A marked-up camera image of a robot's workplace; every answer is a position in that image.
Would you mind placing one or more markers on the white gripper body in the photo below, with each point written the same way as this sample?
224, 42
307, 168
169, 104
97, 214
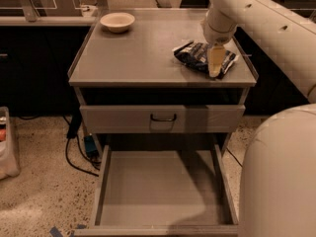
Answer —
217, 36

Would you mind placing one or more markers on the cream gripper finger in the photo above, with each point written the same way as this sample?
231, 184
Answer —
215, 58

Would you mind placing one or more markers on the blue chip bag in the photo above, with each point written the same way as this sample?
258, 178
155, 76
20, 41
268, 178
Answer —
193, 54

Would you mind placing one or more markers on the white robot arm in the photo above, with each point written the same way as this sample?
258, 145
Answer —
278, 180

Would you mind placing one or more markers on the grey drawer cabinet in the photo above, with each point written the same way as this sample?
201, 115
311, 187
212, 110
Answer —
138, 68

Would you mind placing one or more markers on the closed grey upper drawer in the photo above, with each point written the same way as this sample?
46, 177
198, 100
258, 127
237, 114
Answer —
136, 119

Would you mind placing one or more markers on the open grey lower drawer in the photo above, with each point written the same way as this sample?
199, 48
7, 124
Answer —
162, 194

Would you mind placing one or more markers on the white ceramic bowl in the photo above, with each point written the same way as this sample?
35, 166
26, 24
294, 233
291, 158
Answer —
117, 22

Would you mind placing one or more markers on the blue power adapter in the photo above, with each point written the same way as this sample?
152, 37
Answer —
90, 147

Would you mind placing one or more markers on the clear plastic bin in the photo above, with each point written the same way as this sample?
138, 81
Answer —
9, 159

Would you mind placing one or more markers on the blue tape piece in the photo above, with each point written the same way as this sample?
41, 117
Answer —
54, 232

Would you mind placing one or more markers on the black drawer handle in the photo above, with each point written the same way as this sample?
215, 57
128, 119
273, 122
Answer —
169, 119

